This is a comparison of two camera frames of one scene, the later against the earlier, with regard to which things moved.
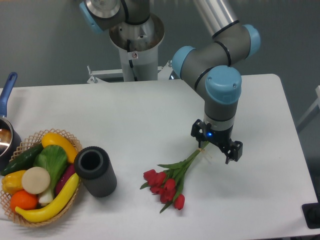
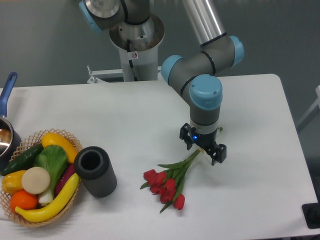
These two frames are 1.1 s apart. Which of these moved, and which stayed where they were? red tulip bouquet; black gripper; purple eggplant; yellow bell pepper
Moved: black gripper
Stayed: purple eggplant; yellow bell pepper; red tulip bouquet
